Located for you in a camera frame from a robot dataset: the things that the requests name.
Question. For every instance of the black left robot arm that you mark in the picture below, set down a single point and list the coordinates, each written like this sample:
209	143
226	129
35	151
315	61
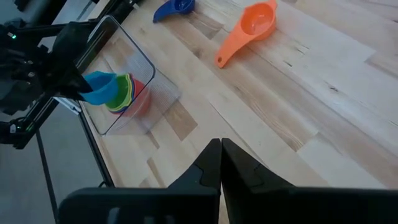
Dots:
21	31

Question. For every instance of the light blue measuring cup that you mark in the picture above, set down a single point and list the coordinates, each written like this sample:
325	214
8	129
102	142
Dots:
101	88

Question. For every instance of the orange measuring cup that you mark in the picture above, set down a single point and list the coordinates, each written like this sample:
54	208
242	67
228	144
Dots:
258	20

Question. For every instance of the yellow measuring cup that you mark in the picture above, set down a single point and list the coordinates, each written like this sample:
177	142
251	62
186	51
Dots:
131	93

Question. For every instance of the clear plastic basket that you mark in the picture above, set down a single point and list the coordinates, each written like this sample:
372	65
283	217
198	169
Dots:
124	56

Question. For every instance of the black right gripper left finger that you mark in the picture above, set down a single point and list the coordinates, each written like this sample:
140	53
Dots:
149	205

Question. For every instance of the green measuring cup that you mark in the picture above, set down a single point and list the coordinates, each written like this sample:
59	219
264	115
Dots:
119	99

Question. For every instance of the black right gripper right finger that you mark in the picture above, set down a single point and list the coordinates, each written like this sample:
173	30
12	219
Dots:
295	205

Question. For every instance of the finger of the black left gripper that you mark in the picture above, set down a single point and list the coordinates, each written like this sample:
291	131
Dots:
70	95
68	62

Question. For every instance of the small navy measuring cup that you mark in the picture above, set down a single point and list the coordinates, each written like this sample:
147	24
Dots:
177	6

